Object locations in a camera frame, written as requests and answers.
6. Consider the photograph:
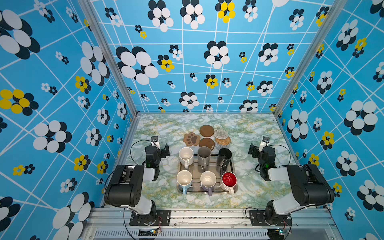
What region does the aluminium front frame rail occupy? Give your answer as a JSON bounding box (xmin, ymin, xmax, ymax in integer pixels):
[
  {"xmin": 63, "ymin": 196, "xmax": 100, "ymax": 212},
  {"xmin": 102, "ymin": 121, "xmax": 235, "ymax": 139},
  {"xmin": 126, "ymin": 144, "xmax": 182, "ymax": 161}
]
[{"xmin": 81, "ymin": 208, "xmax": 342, "ymax": 240}]

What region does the red interior white mug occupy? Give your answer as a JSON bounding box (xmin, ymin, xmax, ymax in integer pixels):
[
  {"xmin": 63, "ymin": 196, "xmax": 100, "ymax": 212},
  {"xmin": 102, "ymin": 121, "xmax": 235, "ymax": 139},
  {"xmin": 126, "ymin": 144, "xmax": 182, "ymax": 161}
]
[{"xmin": 220, "ymin": 172, "xmax": 238, "ymax": 195}]

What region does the white mug purple handle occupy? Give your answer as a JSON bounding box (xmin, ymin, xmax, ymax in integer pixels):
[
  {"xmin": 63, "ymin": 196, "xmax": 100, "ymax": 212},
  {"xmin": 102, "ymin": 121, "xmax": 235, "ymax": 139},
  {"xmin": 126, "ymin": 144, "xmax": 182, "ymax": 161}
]
[{"xmin": 200, "ymin": 171, "xmax": 217, "ymax": 197}]

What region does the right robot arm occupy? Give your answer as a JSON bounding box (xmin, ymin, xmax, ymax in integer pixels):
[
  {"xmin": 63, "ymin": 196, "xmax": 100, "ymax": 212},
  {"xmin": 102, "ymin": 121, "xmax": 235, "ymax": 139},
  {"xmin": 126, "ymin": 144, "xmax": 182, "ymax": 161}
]
[{"xmin": 249, "ymin": 144, "xmax": 335, "ymax": 226}]

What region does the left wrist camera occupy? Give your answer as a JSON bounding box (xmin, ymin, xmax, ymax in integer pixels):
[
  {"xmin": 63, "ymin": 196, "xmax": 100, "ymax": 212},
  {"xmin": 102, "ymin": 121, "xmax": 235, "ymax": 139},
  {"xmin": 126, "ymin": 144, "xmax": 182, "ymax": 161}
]
[{"xmin": 151, "ymin": 136, "xmax": 160, "ymax": 149}]

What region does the round brown coaster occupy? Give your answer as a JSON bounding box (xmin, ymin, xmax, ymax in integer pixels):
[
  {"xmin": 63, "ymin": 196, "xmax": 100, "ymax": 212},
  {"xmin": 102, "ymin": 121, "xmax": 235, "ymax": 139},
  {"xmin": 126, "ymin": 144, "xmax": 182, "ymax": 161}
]
[
  {"xmin": 199, "ymin": 138, "xmax": 215, "ymax": 151},
  {"xmin": 200, "ymin": 125, "xmax": 215, "ymax": 138}
]

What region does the woven rattan coaster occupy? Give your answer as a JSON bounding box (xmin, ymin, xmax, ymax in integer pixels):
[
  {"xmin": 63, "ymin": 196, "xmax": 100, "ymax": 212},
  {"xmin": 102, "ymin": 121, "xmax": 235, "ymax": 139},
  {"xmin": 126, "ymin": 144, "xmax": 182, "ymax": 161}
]
[{"xmin": 215, "ymin": 137, "xmax": 231, "ymax": 146}]

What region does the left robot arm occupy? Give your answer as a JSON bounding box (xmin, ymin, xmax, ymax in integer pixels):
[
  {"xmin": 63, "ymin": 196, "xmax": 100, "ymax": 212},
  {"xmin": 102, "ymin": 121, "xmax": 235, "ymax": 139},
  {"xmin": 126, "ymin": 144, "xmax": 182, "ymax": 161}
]
[{"xmin": 105, "ymin": 142, "xmax": 170, "ymax": 226}]

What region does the white mug blue handle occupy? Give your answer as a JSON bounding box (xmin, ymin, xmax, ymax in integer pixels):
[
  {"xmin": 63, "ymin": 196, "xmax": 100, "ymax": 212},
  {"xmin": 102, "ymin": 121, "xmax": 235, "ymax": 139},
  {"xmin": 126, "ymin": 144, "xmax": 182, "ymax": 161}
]
[{"xmin": 177, "ymin": 170, "xmax": 193, "ymax": 195}]

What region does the clear glass patterned coaster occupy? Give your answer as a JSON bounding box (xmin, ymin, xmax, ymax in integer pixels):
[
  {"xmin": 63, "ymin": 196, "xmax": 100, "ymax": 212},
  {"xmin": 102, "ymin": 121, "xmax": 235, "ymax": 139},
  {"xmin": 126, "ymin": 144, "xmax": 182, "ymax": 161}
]
[{"xmin": 214, "ymin": 129, "xmax": 229, "ymax": 140}]

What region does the metal serving tray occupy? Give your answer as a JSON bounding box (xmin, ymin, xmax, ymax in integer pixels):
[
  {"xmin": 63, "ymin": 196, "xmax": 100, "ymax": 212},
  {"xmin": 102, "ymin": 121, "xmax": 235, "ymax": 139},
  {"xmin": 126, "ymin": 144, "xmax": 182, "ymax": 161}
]
[{"xmin": 176, "ymin": 154, "xmax": 238, "ymax": 196}]

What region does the grey metallic mug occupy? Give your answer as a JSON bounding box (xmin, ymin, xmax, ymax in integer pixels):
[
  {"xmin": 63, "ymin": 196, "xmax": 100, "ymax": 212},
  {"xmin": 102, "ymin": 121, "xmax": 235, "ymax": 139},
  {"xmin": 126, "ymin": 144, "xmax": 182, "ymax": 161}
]
[{"xmin": 198, "ymin": 146, "xmax": 211, "ymax": 170}]

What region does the black mug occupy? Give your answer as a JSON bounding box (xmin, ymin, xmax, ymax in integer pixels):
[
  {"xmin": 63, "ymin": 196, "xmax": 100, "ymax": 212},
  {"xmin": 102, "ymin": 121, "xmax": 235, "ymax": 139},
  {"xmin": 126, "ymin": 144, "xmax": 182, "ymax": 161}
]
[{"xmin": 217, "ymin": 148, "xmax": 232, "ymax": 175}]

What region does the white speckled mug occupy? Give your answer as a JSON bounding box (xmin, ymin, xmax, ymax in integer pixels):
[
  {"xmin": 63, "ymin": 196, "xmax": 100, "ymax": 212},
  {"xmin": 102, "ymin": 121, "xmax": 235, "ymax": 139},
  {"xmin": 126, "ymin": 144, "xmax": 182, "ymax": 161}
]
[{"xmin": 179, "ymin": 147, "xmax": 194, "ymax": 170}]

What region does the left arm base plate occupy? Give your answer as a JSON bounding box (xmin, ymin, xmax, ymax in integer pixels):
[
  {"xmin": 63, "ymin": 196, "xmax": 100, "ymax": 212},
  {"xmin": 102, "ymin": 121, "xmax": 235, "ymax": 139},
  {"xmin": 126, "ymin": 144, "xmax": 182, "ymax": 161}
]
[{"xmin": 129, "ymin": 210, "xmax": 171, "ymax": 226}]

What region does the round brown coaster front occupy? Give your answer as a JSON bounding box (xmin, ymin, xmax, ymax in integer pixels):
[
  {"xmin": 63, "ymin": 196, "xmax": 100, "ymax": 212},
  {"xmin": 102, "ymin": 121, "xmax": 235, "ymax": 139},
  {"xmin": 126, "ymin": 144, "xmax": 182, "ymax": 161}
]
[{"xmin": 199, "ymin": 138, "xmax": 215, "ymax": 151}]

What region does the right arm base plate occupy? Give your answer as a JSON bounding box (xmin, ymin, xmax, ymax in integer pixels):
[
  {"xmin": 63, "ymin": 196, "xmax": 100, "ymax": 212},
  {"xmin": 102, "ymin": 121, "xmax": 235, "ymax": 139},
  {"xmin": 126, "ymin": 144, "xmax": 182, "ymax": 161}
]
[{"xmin": 249, "ymin": 210, "xmax": 292, "ymax": 228}]

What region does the paw print wooden coaster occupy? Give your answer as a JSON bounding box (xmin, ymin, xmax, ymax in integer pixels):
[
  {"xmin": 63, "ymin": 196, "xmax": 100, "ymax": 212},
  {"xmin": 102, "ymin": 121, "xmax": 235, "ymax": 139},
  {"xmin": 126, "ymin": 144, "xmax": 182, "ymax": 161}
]
[{"xmin": 183, "ymin": 132, "xmax": 201, "ymax": 147}]

